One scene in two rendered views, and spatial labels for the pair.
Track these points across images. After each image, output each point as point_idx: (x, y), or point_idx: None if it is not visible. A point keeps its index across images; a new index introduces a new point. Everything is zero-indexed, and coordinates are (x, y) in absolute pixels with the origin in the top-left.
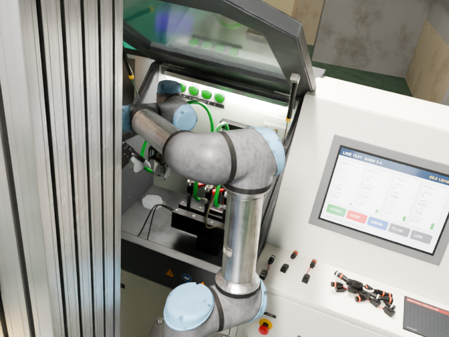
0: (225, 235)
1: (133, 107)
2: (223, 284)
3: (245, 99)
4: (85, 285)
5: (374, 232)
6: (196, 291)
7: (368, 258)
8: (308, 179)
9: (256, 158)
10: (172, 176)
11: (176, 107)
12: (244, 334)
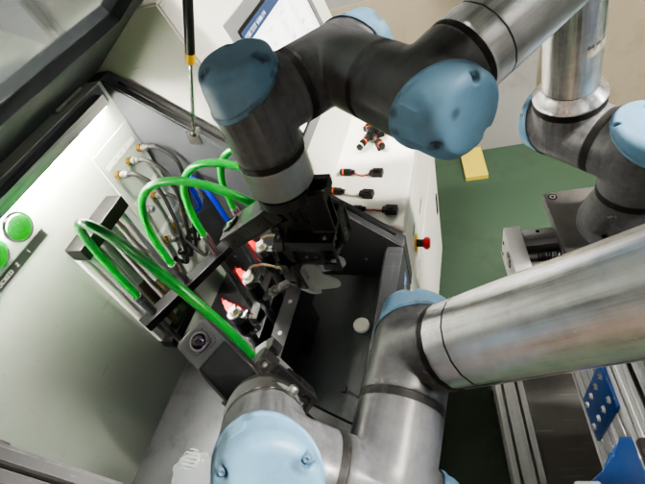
0: (599, 22)
1: (440, 59)
2: (603, 92)
3: (50, 172)
4: None
5: None
6: (634, 119)
7: (335, 116)
8: None
9: None
10: (124, 443)
11: (357, 28)
12: (417, 282)
